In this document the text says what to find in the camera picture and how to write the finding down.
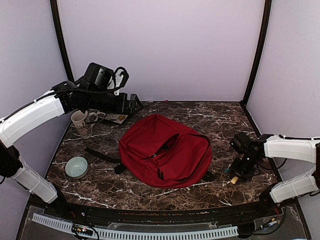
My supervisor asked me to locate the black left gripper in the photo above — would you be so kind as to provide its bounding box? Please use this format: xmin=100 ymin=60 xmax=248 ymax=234
xmin=86 ymin=88 xmax=143 ymax=115

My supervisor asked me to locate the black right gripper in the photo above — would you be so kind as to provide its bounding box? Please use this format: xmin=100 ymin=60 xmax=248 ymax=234
xmin=230 ymin=154 xmax=260 ymax=183

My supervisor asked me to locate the yellow pink pastel highlighter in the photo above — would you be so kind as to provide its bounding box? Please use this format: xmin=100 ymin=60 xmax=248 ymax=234
xmin=230 ymin=176 xmax=239 ymax=185

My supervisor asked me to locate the red student backpack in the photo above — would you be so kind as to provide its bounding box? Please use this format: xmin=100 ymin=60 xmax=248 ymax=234
xmin=84 ymin=113 xmax=215 ymax=190

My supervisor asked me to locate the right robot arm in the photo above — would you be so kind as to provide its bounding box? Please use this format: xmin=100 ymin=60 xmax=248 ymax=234
xmin=229 ymin=132 xmax=320 ymax=217

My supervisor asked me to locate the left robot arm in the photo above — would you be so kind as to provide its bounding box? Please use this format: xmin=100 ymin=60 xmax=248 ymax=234
xmin=0 ymin=62 xmax=143 ymax=218

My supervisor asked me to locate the square floral ceramic plate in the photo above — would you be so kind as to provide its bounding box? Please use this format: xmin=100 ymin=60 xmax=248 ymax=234
xmin=97 ymin=111 xmax=128 ymax=125

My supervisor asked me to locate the white floral ceramic mug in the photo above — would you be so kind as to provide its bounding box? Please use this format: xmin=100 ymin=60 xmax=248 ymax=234
xmin=71 ymin=110 xmax=98 ymax=139

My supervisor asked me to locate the teal ceramic bowl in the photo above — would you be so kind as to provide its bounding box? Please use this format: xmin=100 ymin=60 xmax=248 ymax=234
xmin=64 ymin=156 xmax=89 ymax=179

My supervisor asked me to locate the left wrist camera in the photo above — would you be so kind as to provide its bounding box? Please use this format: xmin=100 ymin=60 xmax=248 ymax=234
xmin=107 ymin=66 xmax=129 ymax=96

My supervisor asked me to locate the right black frame post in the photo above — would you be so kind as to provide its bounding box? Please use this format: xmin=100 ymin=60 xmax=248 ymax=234
xmin=243 ymin=0 xmax=273 ymax=107

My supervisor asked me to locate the black frame post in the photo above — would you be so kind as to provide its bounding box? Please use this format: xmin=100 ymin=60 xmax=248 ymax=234
xmin=243 ymin=0 xmax=273 ymax=107
xmin=50 ymin=0 xmax=75 ymax=82

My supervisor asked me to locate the black front rail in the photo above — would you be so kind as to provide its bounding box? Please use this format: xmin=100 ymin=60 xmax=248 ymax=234
xmin=26 ymin=193 xmax=298 ymax=228

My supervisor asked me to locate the white slotted cable duct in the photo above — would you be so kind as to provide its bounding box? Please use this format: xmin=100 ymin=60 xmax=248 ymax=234
xmin=31 ymin=213 xmax=239 ymax=240

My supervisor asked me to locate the left black frame post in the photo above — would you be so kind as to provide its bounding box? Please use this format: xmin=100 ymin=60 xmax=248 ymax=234
xmin=50 ymin=0 xmax=75 ymax=82

